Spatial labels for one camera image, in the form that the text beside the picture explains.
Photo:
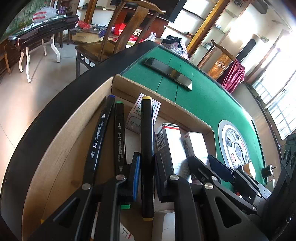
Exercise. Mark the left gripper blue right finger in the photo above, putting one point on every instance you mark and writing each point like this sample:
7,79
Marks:
162,173

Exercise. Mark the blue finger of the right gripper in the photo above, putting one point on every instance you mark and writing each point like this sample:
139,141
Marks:
242,182
204,174

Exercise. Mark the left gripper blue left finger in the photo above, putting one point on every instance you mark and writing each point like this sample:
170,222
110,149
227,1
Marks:
133,177

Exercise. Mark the black marker yellow cap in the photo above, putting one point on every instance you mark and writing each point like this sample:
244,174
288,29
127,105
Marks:
146,161

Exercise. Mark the white red long box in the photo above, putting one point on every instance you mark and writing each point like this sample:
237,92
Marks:
170,146

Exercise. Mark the black marker green cap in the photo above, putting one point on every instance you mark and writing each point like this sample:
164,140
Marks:
119,146

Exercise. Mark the white blue medicine box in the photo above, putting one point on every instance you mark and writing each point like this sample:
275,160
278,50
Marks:
194,146

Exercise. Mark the white cube box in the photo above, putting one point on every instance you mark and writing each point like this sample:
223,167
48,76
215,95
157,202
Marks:
134,117

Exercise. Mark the black marker blue cap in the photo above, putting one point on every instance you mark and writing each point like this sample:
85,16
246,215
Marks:
94,152

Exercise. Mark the cream cartoon case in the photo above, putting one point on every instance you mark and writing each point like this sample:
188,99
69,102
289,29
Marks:
249,169

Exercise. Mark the white rounded plastic case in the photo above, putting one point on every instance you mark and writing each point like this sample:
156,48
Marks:
163,227

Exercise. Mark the large white pill bottle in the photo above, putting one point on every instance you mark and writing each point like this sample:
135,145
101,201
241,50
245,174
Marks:
107,224

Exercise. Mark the black cylinder motor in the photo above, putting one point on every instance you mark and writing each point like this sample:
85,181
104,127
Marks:
267,171

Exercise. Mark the round mahjong table centre panel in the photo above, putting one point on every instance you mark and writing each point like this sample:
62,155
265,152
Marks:
233,147

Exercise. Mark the black smartphone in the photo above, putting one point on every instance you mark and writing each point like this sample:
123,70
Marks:
169,72

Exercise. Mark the red cloth on chair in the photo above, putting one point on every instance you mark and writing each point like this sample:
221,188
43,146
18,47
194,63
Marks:
233,76

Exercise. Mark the wooden chair far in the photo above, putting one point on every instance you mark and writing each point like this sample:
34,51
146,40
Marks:
224,60

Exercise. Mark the pile of clothes bags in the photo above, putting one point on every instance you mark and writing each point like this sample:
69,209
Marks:
176,45

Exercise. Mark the black television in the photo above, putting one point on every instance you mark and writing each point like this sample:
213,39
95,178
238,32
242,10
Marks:
172,7

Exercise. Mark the black glass side table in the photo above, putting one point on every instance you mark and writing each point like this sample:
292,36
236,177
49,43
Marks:
39,35

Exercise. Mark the white red plastic bag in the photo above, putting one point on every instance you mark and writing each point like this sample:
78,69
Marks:
44,14

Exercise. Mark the floral wall painting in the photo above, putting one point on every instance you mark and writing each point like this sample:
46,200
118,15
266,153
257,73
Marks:
24,17

